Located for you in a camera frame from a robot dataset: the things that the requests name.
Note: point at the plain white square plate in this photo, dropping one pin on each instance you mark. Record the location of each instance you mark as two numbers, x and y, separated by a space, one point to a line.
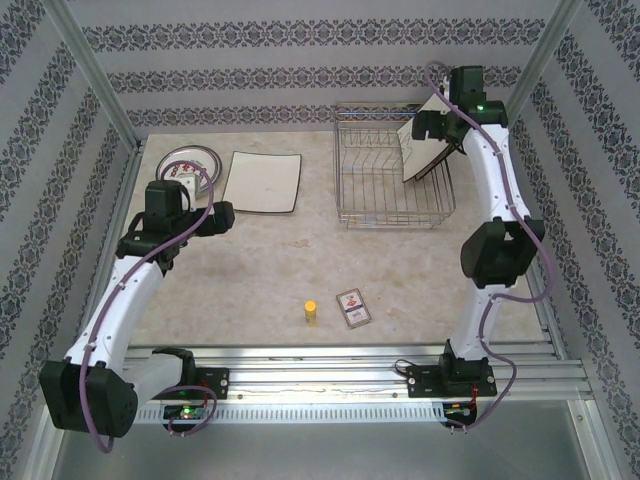
262 182
425 155

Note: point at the floral square plate dark rim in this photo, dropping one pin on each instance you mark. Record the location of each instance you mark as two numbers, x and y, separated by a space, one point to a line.
435 166

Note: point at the round plate red green characters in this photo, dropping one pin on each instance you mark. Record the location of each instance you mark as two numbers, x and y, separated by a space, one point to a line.
172 161

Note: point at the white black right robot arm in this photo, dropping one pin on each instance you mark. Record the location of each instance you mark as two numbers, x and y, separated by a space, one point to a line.
492 170

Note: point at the small yellow capped bottle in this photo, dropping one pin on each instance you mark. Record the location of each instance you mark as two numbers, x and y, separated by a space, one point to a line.
310 312

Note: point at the playing card box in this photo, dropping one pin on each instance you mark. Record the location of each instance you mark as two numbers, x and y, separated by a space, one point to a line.
353 309

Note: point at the grey metal sheet panel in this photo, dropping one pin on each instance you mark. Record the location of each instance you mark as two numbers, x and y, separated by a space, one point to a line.
320 450

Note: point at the aluminium frame post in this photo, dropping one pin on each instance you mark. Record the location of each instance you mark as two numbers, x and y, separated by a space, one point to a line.
95 75
537 65

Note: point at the aluminium side rail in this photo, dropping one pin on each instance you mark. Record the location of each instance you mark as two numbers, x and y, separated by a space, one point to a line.
131 170
552 325

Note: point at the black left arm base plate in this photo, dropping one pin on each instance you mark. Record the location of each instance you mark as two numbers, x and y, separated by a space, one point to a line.
215 382

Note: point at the aluminium mounting rail beams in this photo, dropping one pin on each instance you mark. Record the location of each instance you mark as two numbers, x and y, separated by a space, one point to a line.
320 375

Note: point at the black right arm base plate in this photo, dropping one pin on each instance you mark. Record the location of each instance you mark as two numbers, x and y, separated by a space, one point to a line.
425 382

